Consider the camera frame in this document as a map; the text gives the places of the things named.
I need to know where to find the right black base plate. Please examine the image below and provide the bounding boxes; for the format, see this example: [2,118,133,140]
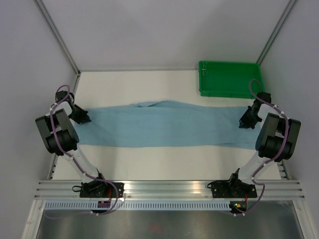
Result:
[207,180,257,199]

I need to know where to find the green plastic tray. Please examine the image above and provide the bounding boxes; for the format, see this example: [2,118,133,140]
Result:
[198,61,265,99]

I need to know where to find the aluminium mounting rail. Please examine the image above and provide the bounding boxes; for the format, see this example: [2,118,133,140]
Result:
[34,180,305,201]

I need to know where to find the white slotted cable duct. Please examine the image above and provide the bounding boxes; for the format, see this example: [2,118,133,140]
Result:
[44,200,230,211]

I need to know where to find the right aluminium frame post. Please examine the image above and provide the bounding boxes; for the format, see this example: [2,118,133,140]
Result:
[256,0,299,65]

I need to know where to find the light blue trousers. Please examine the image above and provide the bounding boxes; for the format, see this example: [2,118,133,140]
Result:
[74,101,261,149]

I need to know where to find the aluminium frame post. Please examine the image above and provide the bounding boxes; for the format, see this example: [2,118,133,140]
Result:
[33,0,81,76]
[256,0,299,65]

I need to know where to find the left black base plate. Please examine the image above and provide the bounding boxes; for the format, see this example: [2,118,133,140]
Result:
[79,181,125,199]

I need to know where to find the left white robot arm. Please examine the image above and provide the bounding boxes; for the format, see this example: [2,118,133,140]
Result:
[35,90,109,198]

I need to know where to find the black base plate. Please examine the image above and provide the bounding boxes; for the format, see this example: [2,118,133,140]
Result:
[79,181,125,199]
[207,180,257,199]

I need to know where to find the left aluminium frame post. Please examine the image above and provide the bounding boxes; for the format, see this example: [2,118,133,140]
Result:
[33,0,81,76]

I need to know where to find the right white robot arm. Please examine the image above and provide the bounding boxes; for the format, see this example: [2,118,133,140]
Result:
[227,92,301,197]

